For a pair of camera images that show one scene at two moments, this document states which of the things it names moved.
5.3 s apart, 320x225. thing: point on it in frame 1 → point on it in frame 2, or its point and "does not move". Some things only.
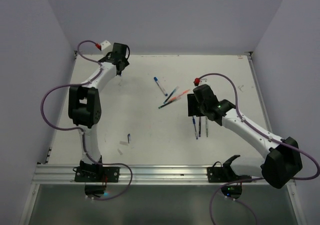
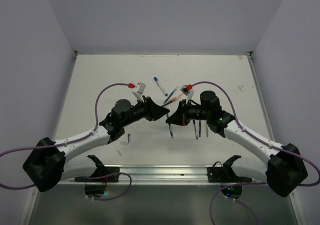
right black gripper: (192, 109) → (181, 117)
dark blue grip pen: (194, 122) does not move
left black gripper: (106, 56) → (153, 111)
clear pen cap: (120, 152) does not move
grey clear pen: (206, 123) does not move
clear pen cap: (123, 142) does not move
